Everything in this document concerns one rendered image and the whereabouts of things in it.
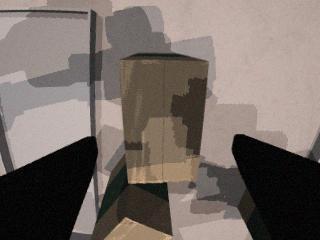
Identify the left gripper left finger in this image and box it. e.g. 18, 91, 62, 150
0, 136, 98, 240

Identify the grey shallow rectangular tray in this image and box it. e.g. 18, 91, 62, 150
0, 7, 99, 240
308, 134, 320, 163

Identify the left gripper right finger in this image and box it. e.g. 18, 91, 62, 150
232, 134, 320, 240

